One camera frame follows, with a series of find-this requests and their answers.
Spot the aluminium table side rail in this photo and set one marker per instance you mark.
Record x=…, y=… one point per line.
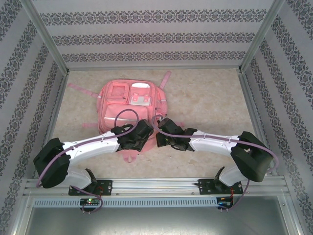
x=55, y=110
x=252, y=105

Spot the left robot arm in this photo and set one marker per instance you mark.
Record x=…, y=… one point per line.
x=93, y=147

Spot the pink school backpack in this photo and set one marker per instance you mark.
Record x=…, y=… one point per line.
x=127, y=105

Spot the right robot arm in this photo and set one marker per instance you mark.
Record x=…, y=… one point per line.
x=212, y=144

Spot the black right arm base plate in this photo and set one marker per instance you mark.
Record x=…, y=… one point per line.
x=204, y=187

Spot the grey metal shelf plate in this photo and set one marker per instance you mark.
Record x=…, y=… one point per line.
x=156, y=222

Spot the aluminium mounting rail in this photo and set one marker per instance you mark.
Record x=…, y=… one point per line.
x=156, y=187

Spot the aluminium frame post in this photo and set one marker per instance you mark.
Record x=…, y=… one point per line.
x=262, y=34
x=44, y=34

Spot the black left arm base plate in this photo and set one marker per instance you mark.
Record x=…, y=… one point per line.
x=106, y=187

